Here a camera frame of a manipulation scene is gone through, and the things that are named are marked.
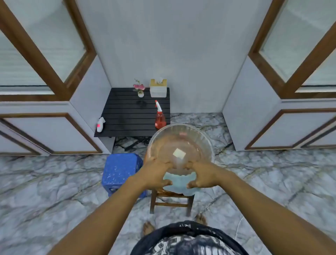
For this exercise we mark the person's left hand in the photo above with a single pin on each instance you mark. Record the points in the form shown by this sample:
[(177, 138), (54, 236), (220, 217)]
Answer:
[(155, 173)]

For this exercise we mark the person's right hand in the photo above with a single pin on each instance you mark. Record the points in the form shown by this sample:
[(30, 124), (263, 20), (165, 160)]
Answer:
[(210, 176)]

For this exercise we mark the light blue cleaning cloth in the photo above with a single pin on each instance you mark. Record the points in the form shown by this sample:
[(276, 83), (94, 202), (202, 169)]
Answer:
[(178, 184)]

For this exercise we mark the wooden framed display cabinet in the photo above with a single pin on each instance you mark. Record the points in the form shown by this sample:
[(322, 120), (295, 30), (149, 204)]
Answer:
[(236, 105), (89, 92)]

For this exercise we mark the narrow glass panel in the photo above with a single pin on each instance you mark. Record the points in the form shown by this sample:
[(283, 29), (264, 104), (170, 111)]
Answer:
[(288, 39), (52, 34)]

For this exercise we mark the person's right forearm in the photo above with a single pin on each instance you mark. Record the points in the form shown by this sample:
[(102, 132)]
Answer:
[(262, 210)]

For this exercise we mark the person's left forearm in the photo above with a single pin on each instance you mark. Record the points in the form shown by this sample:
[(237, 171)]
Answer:
[(105, 218)]

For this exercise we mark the person's right foot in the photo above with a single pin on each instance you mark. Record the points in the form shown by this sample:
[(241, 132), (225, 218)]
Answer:
[(200, 219)]

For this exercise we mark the person's foot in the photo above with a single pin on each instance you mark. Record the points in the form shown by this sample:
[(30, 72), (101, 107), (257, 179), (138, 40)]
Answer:
[(148, 229), (200, 219)]

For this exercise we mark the person's left foot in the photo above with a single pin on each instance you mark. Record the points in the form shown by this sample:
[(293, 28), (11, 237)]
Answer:
[(148, 229)]

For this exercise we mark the person's dark printed shirt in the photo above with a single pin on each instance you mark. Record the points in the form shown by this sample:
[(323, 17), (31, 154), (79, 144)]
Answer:
[(189, 241)]

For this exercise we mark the brown wooden stool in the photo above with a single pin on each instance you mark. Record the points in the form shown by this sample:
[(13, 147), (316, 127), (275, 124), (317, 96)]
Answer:
[(153, 202)]

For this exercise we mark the blue plastic stool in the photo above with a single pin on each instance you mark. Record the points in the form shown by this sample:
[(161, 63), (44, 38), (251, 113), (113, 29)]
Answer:
[(118, 168)]

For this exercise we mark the clear plastic basin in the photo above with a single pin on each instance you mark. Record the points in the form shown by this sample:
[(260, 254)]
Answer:
[(181, 139)]

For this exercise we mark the red spray bottle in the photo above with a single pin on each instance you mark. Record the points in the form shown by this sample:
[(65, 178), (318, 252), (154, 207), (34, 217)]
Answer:
[(160, 120)]

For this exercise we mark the black slatted table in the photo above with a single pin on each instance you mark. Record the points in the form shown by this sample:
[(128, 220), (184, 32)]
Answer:
[(126, 115)]

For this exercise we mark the white bottle with pink mark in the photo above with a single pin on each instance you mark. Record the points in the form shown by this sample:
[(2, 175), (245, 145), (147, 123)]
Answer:
[(100, 124)]

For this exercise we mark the pink flowers in white pot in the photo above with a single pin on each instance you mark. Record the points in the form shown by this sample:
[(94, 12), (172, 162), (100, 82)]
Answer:
[(141, 94)]

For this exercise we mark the white tissue box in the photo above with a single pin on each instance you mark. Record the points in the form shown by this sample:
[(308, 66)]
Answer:
[(158, 92)]

